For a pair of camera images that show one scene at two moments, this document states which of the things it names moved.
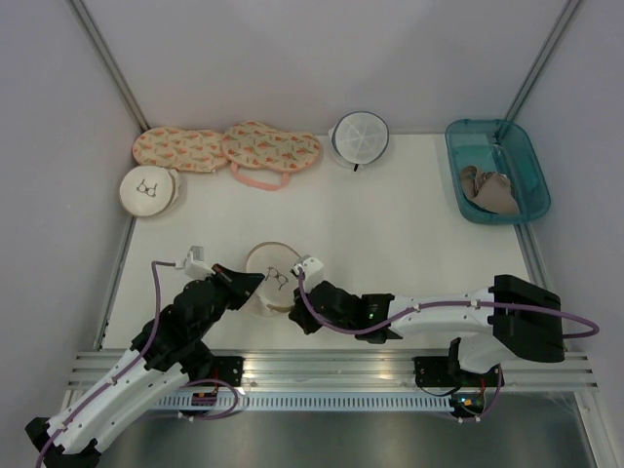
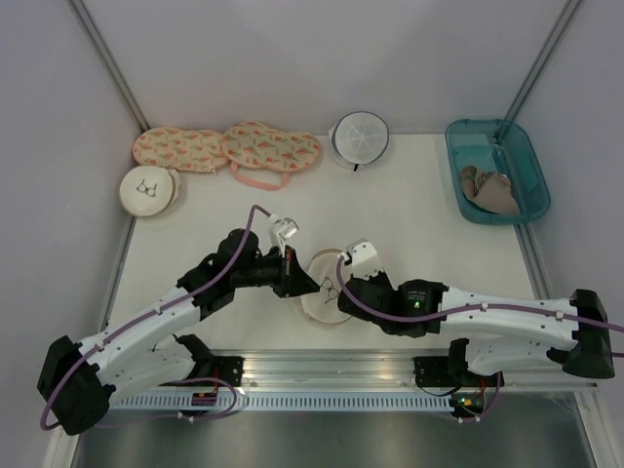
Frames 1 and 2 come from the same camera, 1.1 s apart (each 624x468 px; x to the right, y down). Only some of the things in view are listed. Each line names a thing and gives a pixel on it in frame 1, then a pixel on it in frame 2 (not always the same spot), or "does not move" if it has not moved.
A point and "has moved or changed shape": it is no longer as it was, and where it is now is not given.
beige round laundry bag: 275,260 has moved or changed shape
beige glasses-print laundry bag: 150,190 does not move
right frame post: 542,58 does not move
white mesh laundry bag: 359,138 does not move
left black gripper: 241,285 -> 292,280
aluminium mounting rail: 336,370 does not move
